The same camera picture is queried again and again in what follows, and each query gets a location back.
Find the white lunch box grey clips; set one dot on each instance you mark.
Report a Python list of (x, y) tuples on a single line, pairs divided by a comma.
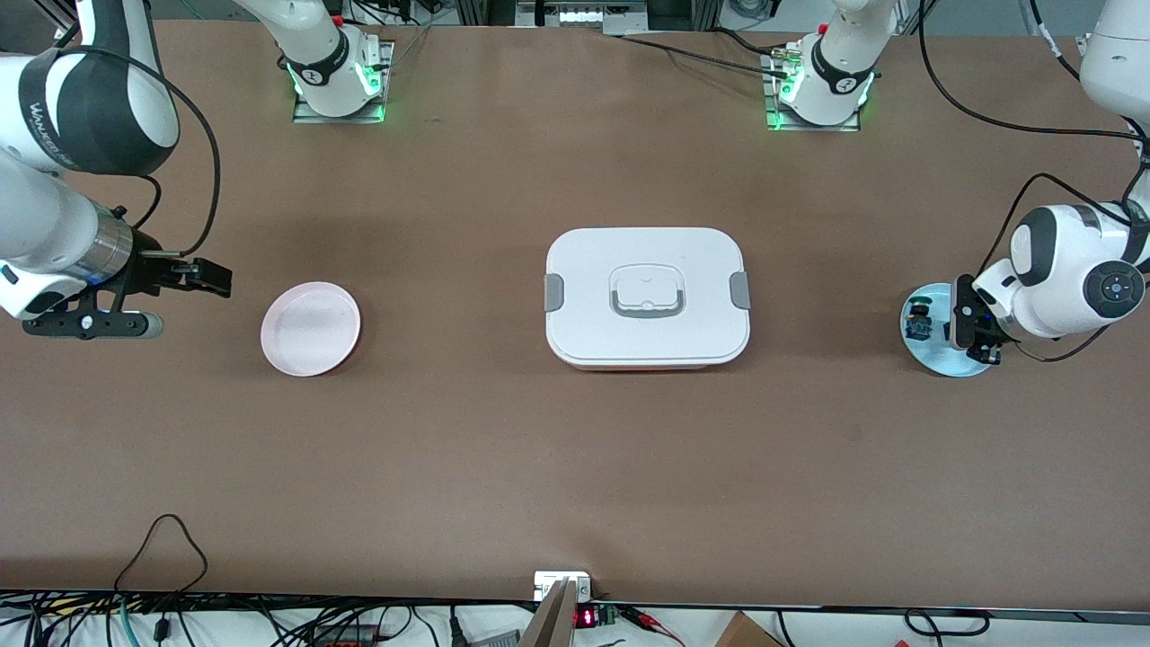
[(647, 337)]

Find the light blue round plate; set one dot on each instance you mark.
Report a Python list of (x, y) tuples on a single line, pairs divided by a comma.
[(934, 358)]

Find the small white box device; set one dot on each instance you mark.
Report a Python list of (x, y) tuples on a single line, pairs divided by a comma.
[(550, 582)]

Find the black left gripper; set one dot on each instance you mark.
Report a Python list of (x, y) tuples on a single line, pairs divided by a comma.
[(964, 316)]

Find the aluminium profile post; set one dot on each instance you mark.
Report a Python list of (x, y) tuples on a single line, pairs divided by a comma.
[(552, 620)]

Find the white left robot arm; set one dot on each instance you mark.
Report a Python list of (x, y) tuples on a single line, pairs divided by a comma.
[(1051, 270)]

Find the blue and black switch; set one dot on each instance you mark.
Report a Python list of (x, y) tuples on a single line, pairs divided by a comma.
[(919, 322)]

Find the red and black clip lead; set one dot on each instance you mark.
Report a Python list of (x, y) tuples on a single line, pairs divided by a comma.
[(651, 622)]

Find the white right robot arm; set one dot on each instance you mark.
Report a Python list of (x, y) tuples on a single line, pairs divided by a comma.
[(81, 108)]

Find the pink round plate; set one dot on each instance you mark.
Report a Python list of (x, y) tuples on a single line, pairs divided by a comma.
[(310, 328)]

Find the red digit display board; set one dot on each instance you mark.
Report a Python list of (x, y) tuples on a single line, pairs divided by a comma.
[(588, 616)]

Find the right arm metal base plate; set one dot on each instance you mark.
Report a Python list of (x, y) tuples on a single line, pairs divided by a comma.
[(314, 117)]

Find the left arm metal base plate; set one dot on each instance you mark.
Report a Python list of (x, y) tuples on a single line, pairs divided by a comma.
[(813, 127)]

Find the aluminium corner bracket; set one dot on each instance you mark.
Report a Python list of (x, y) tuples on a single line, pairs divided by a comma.
[(1082, 45)]

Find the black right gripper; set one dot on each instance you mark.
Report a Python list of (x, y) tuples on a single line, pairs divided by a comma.
[(149, 271)]

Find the black power strip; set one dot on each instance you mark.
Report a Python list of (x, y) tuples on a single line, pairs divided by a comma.
[(346, 636)]

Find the brown cardboard piece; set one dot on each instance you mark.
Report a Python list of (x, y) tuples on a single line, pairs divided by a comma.
[(746, 633)]

